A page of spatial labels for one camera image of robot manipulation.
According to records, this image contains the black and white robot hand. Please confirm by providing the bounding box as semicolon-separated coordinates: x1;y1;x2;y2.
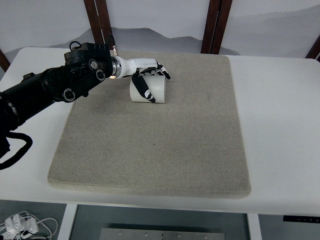
110;56;171;103

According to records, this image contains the white cup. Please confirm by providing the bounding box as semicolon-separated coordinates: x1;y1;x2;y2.
129;75;166;104

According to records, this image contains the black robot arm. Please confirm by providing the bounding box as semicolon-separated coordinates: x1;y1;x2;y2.
0;35;115;160

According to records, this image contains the beige felt mat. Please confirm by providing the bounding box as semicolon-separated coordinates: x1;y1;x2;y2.
47;51;251;198

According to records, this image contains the white table leg left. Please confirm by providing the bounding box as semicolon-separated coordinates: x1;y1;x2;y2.
57;203;78;240

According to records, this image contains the white table leg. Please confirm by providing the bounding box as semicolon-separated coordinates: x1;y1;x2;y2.
57;203;78;240
247;213;262;240

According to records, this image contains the white table leg right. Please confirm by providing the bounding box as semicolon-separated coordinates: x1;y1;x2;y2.
247;213;262;240

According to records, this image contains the black table control panel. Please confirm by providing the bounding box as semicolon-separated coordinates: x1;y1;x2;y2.
283;215;320;224

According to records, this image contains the left brown wooden post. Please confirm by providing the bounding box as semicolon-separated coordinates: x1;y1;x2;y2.
83;0;116;50

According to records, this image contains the brown wooden post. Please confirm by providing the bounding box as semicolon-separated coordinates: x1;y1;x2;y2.
83;0;116;50
200;0;233;55

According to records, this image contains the right brown wooden post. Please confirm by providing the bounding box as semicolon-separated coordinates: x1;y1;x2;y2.
200;0;233;55

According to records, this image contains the far left brown post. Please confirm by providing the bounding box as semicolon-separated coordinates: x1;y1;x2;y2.
0;49;11;72

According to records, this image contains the black sleeved cable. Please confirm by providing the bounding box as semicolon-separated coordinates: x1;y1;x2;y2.
0;132;34;171

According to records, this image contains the metal base plate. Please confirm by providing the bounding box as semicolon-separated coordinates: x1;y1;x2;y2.
99;228;225;240

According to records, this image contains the white power adapter with cables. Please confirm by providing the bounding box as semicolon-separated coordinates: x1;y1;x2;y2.
0;211;59;240

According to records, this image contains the far right brown post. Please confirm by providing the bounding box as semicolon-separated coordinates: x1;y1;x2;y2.
305;36;320;62

